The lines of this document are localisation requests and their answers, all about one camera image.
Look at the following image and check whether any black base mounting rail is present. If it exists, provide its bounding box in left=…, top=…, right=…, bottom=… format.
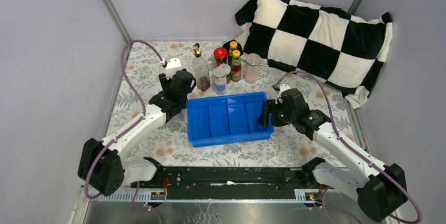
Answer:
left=139, top=157, right=327, bottom=200

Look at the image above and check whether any sauce bottle yellow cap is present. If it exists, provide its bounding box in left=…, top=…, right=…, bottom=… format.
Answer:
left=228, top=40, right=238, bottom=66
left=231, top=50, right=242, bottom=82

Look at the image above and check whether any black white checkered pillow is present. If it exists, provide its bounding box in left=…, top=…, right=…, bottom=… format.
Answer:
left=235, top=0, right=393, bottom=108

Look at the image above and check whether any blue divided plastic bin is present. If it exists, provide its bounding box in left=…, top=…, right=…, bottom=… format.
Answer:
left=187, top=92, right=275, bottom=147

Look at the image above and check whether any red lid chili jar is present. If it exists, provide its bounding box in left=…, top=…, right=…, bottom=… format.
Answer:
left=213, top=47, right=228, bottom=67

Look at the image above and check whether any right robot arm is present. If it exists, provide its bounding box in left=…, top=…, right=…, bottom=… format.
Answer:
left=258, top=88, right=408, bottom=222

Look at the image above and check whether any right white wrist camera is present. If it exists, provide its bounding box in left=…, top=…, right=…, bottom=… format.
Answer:
left=273, top=84, right=290, bottom=97

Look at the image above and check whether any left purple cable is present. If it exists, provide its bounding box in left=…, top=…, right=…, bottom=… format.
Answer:
left=83, top=39, right=165, bottom=200

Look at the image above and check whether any white lid sauce jar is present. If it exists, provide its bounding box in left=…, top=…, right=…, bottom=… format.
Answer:
left=219, top=64, right=231, bottom=84

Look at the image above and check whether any glass oil bottle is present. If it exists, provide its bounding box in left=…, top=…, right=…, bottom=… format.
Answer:
left=192, top=43, right=210, bottom=92

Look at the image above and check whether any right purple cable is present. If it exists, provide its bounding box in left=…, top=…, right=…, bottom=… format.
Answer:
left=275, top=70, right=423, bottom=224

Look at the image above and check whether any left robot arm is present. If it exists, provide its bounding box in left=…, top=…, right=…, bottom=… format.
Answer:
left=77, top=69, right=196, bottom=199

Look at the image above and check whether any purple cable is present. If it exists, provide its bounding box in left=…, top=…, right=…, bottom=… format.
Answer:
left=83, top=39, right=165, bottom=200
left=275, top=70, right=423, bottom=224

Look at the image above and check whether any metal lid shaker jar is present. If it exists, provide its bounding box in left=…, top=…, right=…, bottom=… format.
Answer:
left=212, top=66, right=227, bottom=95

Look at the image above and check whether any tall glass spice canister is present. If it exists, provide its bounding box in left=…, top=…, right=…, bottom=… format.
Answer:
left=245, top=53, right=261, bottom=84

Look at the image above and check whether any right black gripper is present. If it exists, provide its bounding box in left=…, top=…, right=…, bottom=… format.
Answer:
left=256, top=99, right=296, bottom=127

